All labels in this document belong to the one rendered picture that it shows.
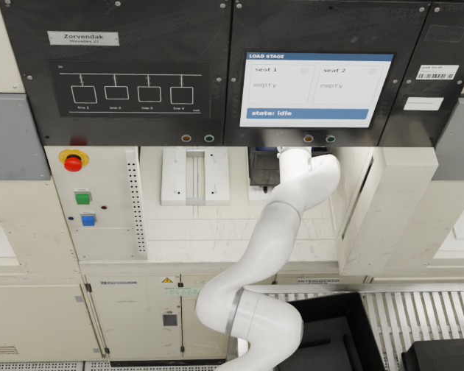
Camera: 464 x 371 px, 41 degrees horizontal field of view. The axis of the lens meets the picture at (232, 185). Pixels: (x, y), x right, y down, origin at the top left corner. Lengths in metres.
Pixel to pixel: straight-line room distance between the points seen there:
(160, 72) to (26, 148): 0.37
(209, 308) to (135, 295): 0.78
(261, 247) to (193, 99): 0.33
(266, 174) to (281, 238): 0.62
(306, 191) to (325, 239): 0.48
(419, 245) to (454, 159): 0.41
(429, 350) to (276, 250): 0.73
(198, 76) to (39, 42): 0.30
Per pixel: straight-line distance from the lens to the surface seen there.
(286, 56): 1.20
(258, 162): 1.79
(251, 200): 1.92
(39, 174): 1.49
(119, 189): 1.53
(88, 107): 1.31
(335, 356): 1.86
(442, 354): 1.85
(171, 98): 1.27
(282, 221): 1.27
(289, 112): 1.31
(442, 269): 2.04
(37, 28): 1.18
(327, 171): 1.50
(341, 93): 1.29
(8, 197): 1.60
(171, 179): 1.95
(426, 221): 1.76
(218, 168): 1.98
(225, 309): 1.26
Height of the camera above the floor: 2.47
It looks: 54 degrees down
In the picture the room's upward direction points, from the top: 5 degrees clockwise
